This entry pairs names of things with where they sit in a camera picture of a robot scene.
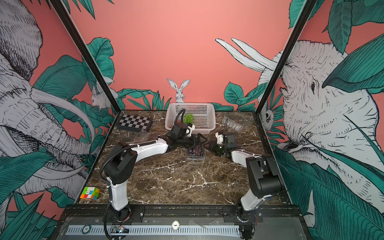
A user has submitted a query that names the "purple grape bunch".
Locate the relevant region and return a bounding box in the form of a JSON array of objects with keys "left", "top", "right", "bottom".
[{"left": 187, "top": 146, "right": 205, "bottom": 159}]

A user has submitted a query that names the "clear plastic clamshell container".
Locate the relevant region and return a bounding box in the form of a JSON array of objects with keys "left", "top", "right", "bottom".
[{"left": 186, "top": 145, "right": 206, "bottom": 161}]

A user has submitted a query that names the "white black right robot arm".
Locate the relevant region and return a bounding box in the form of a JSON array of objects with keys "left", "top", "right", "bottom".
[{"left": 206, "top": 141, "right": 284, "bottom": 212}]

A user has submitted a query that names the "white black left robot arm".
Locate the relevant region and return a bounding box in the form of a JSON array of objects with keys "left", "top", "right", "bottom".
[{"left": 99, "top": 134, "right": 208, "bottom": 212}]

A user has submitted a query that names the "green grape bunch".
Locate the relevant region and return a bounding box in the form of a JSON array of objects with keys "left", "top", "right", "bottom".
[{"left": 183, "top": 114, "right": 194, "bottom": 124}]

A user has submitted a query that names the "white perforated plastic basket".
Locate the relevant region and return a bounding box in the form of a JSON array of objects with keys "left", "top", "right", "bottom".
[{"left": 165, "top": 103, "right": 216, "bottom": 135}]

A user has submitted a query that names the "clear plastic clamshell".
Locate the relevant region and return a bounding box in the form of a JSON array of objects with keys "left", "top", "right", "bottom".
[
  {"left": 132, "top": 131, "right": 158, "bottom": 144},
  {"left": 222, "top": 116, "right": 244, "bottom": 133}
]

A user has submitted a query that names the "black white chessboard box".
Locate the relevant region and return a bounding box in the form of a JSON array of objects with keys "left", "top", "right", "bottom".
[{"left": 117, "top": 114, "right": 153, "bottom": 132}]

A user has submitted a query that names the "colourful rubik cube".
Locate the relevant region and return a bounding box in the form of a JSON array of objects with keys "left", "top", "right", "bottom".
[{"left": 80, "top": 187, "right": 100, "bottom": 201}]

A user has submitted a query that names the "black left camera cable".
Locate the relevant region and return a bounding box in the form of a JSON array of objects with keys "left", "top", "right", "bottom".
[{"left": 173, "top": 108, "right": 187, "bottom": 125}]

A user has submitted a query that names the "black front mounting rail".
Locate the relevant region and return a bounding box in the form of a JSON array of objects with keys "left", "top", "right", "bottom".
[{"left": 60, "top": 204, "right": 305, "bottom": 225}]

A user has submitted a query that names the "white slotted cable duct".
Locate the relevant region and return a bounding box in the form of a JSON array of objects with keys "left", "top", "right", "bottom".
[{"left": 65, "top": 225, "right": 240, "bottom": 237}]

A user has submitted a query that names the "black left frame post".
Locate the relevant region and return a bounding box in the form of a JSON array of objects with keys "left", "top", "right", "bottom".
[{"left": 49, "top": 0, "right": 121, "bottom": 114}]

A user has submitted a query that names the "black frame post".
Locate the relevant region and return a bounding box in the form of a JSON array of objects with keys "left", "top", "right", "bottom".
[
  {"left": 49, "top": 0, "right": 121, "bottom": 114},
  {"left": 256, "top": 0, "right": 317, "bottom": 116}
]

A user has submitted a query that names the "black right frame post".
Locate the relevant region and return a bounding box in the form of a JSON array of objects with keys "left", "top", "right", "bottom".
[{"left": 256, "top": 0, "right": 317, "bottom": 116}]

